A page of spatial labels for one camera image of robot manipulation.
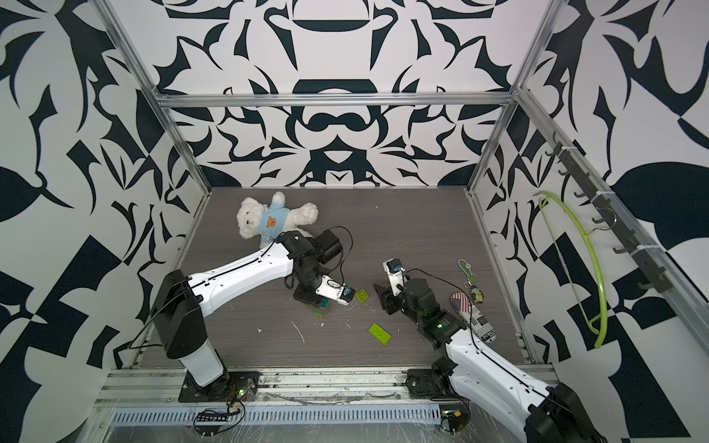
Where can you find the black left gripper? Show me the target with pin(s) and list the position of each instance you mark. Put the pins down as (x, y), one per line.
(309, 298)

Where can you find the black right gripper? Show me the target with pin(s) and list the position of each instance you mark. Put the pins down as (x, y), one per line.
(386, 299)

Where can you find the lime square lego brick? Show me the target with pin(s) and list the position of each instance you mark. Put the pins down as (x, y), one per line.
(362, 296)

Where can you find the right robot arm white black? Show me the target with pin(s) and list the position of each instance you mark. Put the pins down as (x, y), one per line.
(531, 409)

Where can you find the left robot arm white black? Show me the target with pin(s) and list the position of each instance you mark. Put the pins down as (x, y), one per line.
(183, 302)

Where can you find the lime long lego brick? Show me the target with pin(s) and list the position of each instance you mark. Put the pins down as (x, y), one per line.
(379, 334)

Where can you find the white teddy bear blue shirt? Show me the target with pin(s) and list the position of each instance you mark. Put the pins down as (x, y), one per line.
(268, 221)

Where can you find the black connector box right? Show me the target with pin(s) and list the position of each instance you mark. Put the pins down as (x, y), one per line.
(453, 421)

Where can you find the black connector box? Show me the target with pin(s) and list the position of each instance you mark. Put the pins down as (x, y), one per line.
(211, 417)
(453, 421)

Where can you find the black connector box left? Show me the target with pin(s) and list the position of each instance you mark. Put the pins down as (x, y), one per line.
(211, 417)

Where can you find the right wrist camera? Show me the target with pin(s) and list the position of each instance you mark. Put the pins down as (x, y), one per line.
(396, 275)

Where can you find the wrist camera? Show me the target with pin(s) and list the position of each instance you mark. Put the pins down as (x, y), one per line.
(396, 275)
(333, 290)

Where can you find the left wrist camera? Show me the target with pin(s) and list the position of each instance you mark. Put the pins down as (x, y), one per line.
(333, 290)

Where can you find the green keychain with charm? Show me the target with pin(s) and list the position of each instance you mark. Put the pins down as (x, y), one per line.
(474, 292)

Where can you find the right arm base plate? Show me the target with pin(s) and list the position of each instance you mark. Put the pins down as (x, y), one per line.
(432, 384)

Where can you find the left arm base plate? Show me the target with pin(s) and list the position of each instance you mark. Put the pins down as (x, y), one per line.
(230, 386)

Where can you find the black wall hook rail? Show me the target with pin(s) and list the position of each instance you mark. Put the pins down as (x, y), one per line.
(610, 218)

